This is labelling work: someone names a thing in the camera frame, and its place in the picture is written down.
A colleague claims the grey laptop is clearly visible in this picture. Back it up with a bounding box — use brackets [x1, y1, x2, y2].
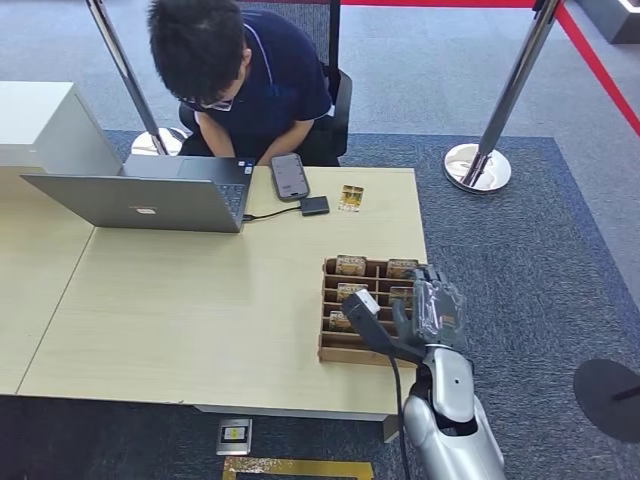
[20, 154, 256, 234]

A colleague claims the black round base stand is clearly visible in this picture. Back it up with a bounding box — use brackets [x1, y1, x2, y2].
[573, 358, 640, 445]

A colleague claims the gold floor tape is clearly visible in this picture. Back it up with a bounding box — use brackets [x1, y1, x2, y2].
[222, 457, 375, 480]

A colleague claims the black office chair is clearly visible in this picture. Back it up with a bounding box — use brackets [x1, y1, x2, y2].
[178, 0, 353, 167]

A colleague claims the thin black laptop cable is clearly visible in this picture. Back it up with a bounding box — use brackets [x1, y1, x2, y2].
[242, 205, 303, 223]

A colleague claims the dark blue carpet mat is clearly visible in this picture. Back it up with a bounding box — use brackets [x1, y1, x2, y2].
[0, 129, 640, 480]

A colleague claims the red barrier belt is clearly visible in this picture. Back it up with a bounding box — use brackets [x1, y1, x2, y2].
[340, 0, 640, 139]

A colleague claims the person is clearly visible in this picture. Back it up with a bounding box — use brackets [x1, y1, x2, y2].
[146, 0, 335, 167]

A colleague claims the white cabinet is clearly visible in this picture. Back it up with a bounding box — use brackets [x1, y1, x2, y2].
[0, 81, 125, 177]

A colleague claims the metal floor socket box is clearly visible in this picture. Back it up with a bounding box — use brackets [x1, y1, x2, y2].
[216, 417, 254, 457]

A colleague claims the chrome stanchion post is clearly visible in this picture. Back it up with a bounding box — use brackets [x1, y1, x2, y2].
[85, 0, 190, 158]
[442, 0, 562, 195]

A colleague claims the black camera cable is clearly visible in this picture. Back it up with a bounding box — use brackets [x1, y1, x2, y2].
[387, 354, 413, 480]

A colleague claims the small black box device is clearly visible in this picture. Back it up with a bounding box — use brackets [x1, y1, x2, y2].
[300, 195, 331, 217]

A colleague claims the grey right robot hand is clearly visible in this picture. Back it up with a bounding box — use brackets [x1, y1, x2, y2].
[392, 264, 469, 349]

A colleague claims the smartphone in dark case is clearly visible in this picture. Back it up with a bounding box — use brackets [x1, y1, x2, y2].
[269, 152, 311, 202]

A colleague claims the wooden card organizer tray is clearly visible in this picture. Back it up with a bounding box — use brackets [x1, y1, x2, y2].
[318, 256, 429, 369]

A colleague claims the grey platform with light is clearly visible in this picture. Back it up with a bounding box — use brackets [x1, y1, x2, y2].
[574, 0, 640, 45]

